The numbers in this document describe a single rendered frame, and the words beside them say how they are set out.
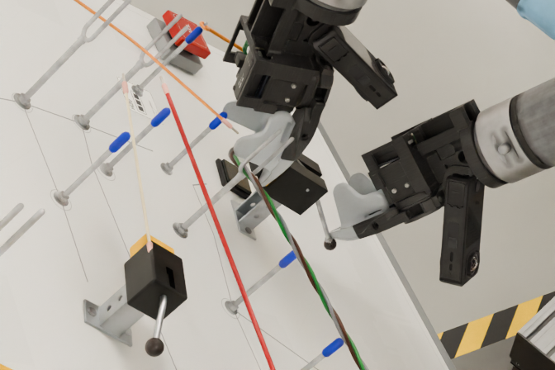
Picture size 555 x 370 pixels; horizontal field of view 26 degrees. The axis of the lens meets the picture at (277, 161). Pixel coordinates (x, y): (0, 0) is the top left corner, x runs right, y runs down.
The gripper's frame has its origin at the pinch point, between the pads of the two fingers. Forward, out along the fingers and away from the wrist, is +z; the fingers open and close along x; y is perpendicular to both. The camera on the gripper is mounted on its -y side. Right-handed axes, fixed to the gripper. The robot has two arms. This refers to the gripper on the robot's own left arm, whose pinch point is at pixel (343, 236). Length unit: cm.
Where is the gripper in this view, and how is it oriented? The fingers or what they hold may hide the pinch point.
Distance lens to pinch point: 126.9
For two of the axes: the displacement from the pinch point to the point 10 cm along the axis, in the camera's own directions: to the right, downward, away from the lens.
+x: -5.1, 2.8, -8.1
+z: -7.3, 3.6, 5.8
